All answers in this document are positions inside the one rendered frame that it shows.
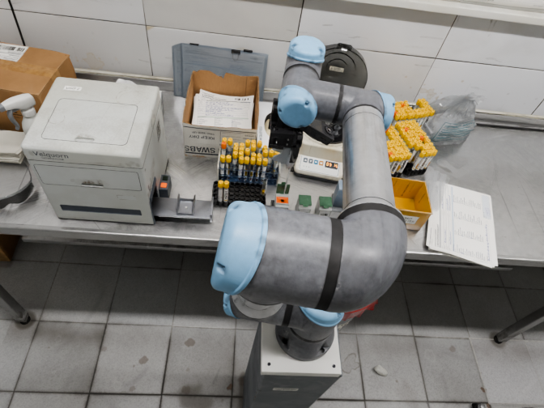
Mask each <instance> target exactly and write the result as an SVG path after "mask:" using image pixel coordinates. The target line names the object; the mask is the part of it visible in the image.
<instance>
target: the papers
mask: <svg viewBox="0 0 544 408"><path fill-rule="evenodd" d="M432 213H433V215H431V216H430V217H429V220H428V229H427V244H426V246H428V250H431V251H434V252H437V253H442V254H444V255H448V256H450V257H455V258H458V259H461V260H464V261H468V262H472V263H474V264H477V265H481V266H485V267H488V268H491V269H494V268H495V266H498V262H497V253H496V245H495V229H494V221H493V213H492V205H491V196H490V195H486V194H484V193H479V192H475V191H473V190H469V189H464V188H461V187H457V186H454V185H448V187H447V189H446V191H445V194H444V198H443V200H442V205H441V210H438V211H437V212H435V211H432Z"/></svg>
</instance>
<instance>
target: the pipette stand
mask: <svg viewBox="0 0 544 408"><path fill-rule="evenodd" d="M332 211H333V212H339V213H341V212H342V180H339V181H338V184H337V186H336V189H335V190H334V193H332Z"/></svg>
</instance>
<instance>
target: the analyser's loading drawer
mask: <svg viewBox="0 0 544 408"><path fill-rule="evenodd" d="M195 196H196V195H194V196H193V198H180V194H178V196H177V198H159V197H153V198H152V202H151V206H152V210H153V215H154V216H163V217H176V218H187V219H209V220H210V223H212V218H213V209H214V198H213V197H212V199H211V201H203V200H196V198H195ZM186 206H187V209H185V207H186Z"/></svg>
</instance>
